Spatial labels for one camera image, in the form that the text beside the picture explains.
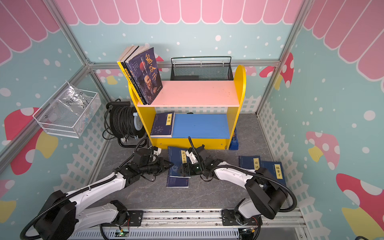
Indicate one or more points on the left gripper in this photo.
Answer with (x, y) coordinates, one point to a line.
(162, 163)

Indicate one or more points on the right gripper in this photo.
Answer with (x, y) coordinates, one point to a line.
(189, 172)

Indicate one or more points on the dark blue Sunzi label book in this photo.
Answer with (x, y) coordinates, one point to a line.
(179, 158)

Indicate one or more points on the dark blue bagua cover book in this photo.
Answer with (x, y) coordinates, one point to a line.
(163, 124)

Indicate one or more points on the old man cover book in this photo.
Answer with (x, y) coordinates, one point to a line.
(143, 65)

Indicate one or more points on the yellow cartoon cover book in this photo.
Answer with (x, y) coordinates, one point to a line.
(122, 69)

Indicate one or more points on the black antler cover book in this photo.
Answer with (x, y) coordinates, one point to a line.
(126, 54)

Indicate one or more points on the dark blue Mengxi label book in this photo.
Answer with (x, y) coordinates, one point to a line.
(176, 182)

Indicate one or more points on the dark blue thread-bound book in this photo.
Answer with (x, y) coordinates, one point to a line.
(161, 136)

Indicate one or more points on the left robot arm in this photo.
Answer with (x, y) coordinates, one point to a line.
(64, 214)

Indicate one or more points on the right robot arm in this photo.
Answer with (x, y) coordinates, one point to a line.
(267, 196)

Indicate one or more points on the blue crate behind shelf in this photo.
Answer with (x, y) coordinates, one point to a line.
(234, 144)

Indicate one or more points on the blue book yellow label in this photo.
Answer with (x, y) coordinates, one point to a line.
(250, 162)

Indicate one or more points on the yellow bookshelf pink blue shelves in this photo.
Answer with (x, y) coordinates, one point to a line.
(215, 131)

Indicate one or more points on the dark blue book far right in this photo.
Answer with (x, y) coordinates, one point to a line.
(276, 169)

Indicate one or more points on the clear plastic bag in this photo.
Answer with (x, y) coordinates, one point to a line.
(73, 102)

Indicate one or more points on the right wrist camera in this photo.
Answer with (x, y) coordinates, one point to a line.
(192, 157)

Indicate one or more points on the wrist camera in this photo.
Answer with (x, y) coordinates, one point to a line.
(155, 150)
(192, 157)

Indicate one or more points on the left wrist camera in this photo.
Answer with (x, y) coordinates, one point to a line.
(155, 150)

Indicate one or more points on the black cable reel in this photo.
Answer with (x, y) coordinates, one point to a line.
(122, 121)

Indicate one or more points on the black wire mesh basket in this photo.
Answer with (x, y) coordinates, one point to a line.
(211, 68)

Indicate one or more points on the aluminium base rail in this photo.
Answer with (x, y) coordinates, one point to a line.
(199, 224)

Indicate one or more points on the white wire wall basket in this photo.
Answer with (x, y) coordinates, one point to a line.
(48, 116)

